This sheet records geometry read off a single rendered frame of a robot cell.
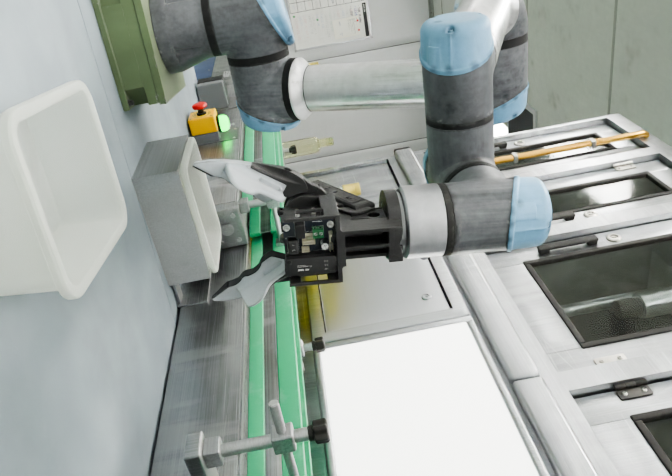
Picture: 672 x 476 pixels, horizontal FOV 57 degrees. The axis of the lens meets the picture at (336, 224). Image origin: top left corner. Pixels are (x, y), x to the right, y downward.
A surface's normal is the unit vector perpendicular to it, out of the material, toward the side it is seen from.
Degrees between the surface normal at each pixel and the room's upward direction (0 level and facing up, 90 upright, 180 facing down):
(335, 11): 90
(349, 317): 90
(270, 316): 90
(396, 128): 90
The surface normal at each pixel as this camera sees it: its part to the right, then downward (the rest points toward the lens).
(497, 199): 0.02, -0.48
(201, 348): -0.15, -0.86
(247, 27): 0.08, 0.47
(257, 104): -0.30, 0.50
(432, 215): 0.07, -0.14
